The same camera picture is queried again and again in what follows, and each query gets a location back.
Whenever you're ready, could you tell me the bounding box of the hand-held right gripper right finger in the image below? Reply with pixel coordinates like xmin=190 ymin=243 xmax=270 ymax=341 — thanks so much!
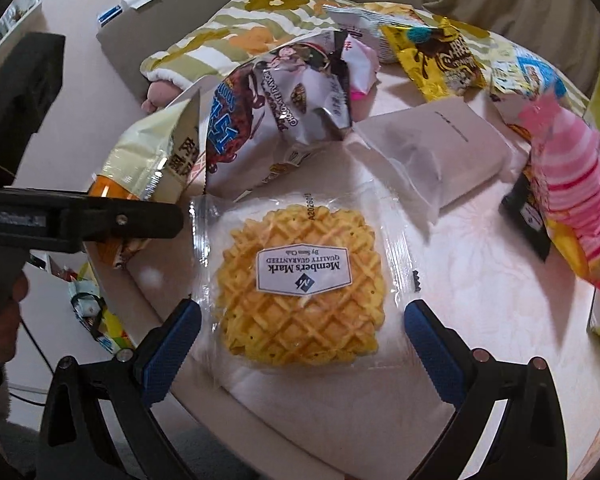
xmin=402 ymin=299 xmax=568 ymax=480

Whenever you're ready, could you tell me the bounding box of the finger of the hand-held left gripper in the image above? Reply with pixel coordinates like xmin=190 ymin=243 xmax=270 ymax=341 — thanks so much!
xmin=50 ymin=192 xmax=185 ymax=253

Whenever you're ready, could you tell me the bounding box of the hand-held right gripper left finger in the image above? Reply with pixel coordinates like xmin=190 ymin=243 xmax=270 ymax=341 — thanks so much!
xmin=32 ymin=299 xmax=203 ymax=480

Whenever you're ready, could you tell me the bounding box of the pale snack bag orange print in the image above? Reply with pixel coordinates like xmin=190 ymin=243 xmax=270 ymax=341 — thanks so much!
xmin=87 ymin=91 xmax=203 ymax=268

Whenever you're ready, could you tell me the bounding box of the clear waffle packet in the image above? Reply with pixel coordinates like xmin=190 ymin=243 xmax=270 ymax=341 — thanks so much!
xmin=189 ymin=180 xmax=423 ymax=386

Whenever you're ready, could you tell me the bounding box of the silver cartoon print snack bag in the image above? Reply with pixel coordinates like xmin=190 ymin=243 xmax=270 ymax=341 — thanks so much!
xmin=200 ymin=30 xmax=353 ymax=196

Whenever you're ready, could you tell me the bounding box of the white paper packet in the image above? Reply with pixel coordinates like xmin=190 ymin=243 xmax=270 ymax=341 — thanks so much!
xmin=352 ymin=100 xmax=513 ymax=226

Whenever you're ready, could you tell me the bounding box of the pink striped snack bag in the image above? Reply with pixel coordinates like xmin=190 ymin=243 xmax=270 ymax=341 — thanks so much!
xmin=527 ymin=95 xmax=600 ymax=301

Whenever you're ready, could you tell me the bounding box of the small pink snack packet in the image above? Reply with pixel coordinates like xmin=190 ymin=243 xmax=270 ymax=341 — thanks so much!
xmin=342 ymin=30 xmax=381 ymax=96

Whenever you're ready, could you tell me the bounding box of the yellow chocolate snack bag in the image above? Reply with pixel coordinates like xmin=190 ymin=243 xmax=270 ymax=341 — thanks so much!
xmin=382 ymin=15 xmax=486 ymax=106

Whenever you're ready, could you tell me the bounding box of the white snack packet red print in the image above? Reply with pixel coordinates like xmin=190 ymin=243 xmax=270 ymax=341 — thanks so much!
xmin=324 ymin=2 xmax=431 ymax=61

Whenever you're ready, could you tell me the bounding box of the person's left hand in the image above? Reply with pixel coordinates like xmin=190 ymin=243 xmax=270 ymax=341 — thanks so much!
xmin=0 ymin=275 xmax=31 ymax=391

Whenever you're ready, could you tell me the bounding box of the colourful packaging pile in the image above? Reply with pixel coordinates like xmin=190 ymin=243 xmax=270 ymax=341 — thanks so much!
xmin=67 ymin=260 xmax=136 ymax=356

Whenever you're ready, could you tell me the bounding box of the pale pink towel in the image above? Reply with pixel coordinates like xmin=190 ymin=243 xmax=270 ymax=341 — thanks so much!
xmin=87 ymin=60 xmax=600 ymax=480

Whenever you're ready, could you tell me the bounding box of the black flat panel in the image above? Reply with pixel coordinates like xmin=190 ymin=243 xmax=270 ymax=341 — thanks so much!
xmin=0 ymin=32 xmax=66 ymax=181

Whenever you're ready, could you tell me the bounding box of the pink cloth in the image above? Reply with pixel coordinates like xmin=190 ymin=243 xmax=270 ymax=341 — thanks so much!
xmin=141 ymin=80 xmax=186 ymax=113

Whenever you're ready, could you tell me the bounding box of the dark green snack packet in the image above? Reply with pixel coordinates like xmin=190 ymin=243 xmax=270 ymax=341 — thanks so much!
xmin=499 ymin=172 xmax=553 ymax=261

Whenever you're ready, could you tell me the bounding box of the white shelf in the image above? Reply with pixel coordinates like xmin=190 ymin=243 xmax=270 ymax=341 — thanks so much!
xmin=0 ymin=0 xmax=43 ymax=71

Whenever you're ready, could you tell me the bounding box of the green striped flower blanket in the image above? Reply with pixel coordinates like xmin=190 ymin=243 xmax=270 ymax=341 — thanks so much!
xmin=140 ymin=0 xmax=491 ymax=111

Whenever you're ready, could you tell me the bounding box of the blue and yellow snack packet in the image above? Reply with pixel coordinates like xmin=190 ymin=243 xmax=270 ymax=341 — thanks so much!
xmin=490 ymin=42 xmax=588 ymax=131

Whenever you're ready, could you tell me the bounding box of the beige curtain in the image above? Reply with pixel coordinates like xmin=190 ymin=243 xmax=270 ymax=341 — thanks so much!
xmin=267 ymin=0 xmax=596 ymax=91

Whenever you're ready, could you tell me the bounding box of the black cable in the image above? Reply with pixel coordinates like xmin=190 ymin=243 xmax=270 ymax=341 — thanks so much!
xmin=17 ymin=317 xmax=56 ymax=406

